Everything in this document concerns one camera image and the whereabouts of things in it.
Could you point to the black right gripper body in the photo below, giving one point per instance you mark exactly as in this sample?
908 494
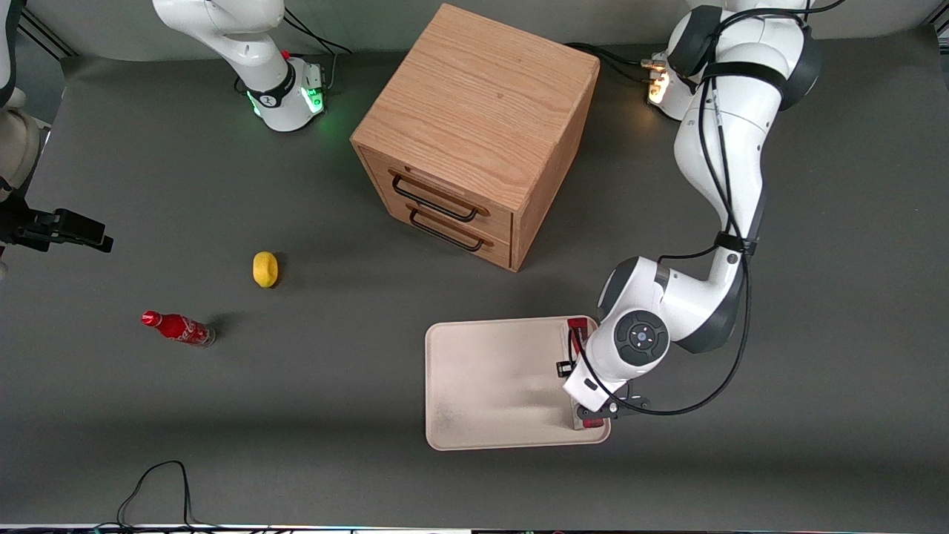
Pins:
28 226

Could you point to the red cookie box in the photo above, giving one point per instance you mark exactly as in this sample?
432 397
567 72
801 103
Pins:
580 326

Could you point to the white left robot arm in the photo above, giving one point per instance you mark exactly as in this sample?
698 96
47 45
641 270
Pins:
734 148

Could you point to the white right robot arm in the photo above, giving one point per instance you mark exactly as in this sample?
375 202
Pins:
245 44

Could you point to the cream plastic tray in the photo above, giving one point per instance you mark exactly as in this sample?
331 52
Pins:
489 386

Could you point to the red cola bottle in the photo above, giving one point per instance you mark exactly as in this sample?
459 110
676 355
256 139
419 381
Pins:
178 327

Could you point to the yellow lemon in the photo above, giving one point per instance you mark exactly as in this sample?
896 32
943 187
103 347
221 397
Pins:
265 269

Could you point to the wooden drawer front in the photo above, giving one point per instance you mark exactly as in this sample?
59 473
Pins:
497 252
500 222

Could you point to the dark grey table mat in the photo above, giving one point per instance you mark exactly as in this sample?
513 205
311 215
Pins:
815 334

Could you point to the oak wooden drawer cabinet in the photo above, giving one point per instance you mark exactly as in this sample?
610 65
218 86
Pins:
482 96

